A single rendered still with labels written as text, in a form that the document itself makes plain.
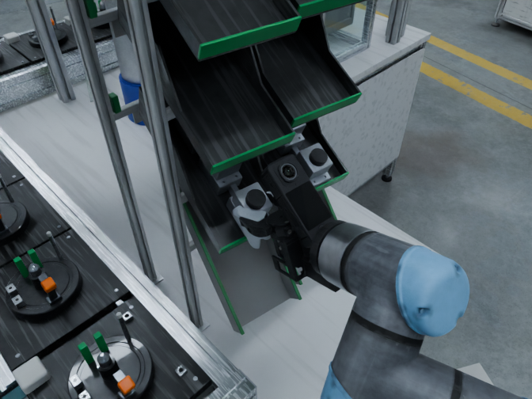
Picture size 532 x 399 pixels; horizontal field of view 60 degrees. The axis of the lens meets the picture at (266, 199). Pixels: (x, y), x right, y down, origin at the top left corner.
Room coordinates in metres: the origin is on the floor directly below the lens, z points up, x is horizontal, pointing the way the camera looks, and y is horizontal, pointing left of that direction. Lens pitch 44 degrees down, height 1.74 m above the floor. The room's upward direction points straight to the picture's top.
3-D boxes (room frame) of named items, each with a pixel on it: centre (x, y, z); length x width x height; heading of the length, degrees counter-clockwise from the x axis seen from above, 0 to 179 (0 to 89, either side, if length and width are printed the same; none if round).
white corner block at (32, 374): (0.37, 0.40, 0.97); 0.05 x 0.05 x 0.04; 44
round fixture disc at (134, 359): (0.37, 0.26, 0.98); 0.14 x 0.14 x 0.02
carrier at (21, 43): (1.69, 0.82, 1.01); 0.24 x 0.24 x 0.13; 44
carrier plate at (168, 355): (0.37, 0.26, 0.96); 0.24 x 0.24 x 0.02; 44
